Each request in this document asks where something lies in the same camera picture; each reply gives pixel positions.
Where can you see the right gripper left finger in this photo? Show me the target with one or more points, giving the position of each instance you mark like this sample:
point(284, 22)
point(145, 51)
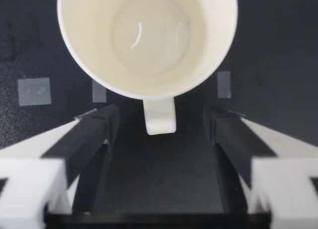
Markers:
point(82, 137)

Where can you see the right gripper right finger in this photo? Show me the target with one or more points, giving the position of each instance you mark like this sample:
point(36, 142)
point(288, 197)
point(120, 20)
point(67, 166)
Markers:
point(233, 139)

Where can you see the white ceramic mug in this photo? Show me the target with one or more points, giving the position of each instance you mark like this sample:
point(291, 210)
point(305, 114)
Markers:
point(149, 80)

